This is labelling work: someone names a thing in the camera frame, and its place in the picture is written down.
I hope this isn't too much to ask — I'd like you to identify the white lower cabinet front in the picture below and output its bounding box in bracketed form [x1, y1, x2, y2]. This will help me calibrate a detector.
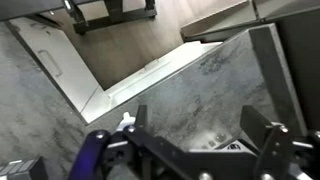
[79, 40, 223, 124]

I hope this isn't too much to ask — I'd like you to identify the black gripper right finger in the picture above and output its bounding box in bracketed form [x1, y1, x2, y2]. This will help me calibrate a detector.
[239, 105, 320, 180]

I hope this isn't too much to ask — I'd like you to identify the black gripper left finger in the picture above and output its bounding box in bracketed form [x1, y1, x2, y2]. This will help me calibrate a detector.
[68, 104, 201, 180]

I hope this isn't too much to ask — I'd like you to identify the small black box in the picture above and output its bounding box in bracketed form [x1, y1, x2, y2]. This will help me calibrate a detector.
[0, 157, 48, 180]

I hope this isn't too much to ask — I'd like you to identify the dark steel refrigerator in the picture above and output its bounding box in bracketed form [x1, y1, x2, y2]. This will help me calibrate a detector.
[179, 0, 320, 134]

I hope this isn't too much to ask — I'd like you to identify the white ceramic mug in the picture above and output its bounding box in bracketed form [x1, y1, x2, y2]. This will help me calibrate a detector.
[116, 112, 137, 133]

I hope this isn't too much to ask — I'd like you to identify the white cabinet door with handle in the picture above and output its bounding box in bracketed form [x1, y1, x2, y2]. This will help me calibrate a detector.
[8, 16, 103, 114]

